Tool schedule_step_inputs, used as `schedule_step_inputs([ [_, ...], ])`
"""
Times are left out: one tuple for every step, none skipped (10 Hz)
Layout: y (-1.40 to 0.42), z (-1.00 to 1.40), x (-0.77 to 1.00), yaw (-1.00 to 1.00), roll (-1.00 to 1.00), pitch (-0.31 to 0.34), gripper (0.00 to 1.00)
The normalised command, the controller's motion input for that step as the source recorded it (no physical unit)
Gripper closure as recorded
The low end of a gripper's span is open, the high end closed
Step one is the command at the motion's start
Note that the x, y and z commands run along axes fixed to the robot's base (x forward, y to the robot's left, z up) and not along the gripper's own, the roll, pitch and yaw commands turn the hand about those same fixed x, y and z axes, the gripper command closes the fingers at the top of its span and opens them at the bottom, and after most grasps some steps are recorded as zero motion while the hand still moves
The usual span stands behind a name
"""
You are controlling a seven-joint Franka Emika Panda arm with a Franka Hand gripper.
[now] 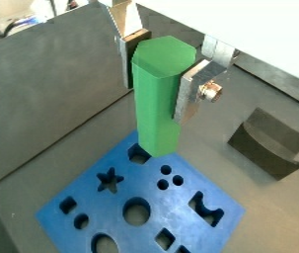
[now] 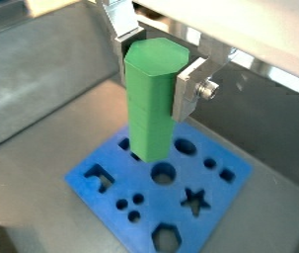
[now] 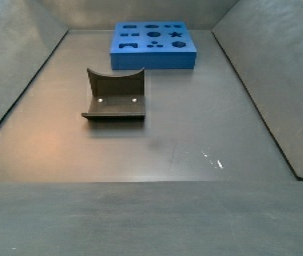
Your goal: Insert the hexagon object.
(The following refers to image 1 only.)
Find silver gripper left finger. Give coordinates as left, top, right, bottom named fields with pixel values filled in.
left=108, top=0, right=152, bottom=89

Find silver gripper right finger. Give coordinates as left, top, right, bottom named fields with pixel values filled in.
left=173, top=35, right=240, bottom=125

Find green hexagonal prism block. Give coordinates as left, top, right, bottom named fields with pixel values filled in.
left=133, top=36, right=196, bottom=157

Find black curved block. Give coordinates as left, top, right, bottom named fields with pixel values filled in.
left=229, top=108, right=299, bottom=181

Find blue shape sorter board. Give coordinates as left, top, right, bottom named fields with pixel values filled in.
left=37, top=133, right=245, bottom=253

